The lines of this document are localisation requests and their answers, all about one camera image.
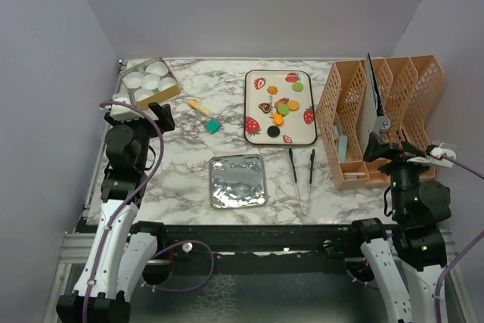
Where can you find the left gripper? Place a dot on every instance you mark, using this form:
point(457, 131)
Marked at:
point(162, 113)

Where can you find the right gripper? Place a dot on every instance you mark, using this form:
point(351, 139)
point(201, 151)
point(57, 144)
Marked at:
point(407, 153)

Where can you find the gold cookie tin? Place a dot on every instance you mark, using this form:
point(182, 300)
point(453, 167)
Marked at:
point(158, 97)

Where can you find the green round cookie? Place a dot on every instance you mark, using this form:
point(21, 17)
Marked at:
point(297, 86)
point(283, 109)

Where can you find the orange fish cookie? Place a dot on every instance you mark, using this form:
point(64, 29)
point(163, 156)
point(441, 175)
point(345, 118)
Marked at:
point(278, 119)

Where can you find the black sandwich cookie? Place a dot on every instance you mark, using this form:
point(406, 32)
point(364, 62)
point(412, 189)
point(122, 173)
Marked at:
point(273, 131)

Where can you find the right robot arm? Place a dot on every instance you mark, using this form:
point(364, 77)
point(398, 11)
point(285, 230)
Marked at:
point(410, 265)

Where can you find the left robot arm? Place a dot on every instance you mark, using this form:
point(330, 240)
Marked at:
point(120, 249)

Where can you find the white paper cup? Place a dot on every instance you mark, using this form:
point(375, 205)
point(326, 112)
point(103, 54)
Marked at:
point(150, 81)
point(133, 80)
point(157, 68)
point(142, 94)
point(166, 83)

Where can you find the white folder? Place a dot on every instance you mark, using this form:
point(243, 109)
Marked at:
point(372, 117)

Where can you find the peach file organizer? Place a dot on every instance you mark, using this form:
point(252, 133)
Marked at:
point(390, 96)

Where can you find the orange round cookie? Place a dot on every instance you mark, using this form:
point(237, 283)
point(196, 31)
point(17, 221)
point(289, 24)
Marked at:
point(293, 105)

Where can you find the tin lid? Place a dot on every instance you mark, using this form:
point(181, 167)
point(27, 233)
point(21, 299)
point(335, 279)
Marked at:
point(237, 181)

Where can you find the strawberry tray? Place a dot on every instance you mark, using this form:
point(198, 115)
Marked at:
point(299, 127)

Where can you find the orange flower cookie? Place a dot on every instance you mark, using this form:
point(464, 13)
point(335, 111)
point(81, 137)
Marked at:
point(272, 90)

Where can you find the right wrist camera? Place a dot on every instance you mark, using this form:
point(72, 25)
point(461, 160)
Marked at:
point(442, 155)

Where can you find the aluminium frame rail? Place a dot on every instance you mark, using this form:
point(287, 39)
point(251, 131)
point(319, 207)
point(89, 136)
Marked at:
point(74, 253)

